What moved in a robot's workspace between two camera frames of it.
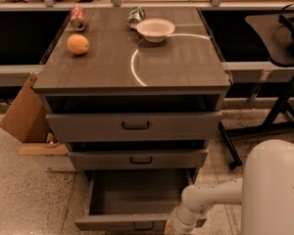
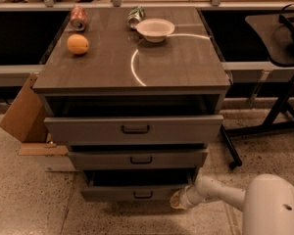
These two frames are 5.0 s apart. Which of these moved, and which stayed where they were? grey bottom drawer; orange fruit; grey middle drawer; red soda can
Moved: grey bottom drawer
Stayed: grey middle drawer; red soda can; orange fruit
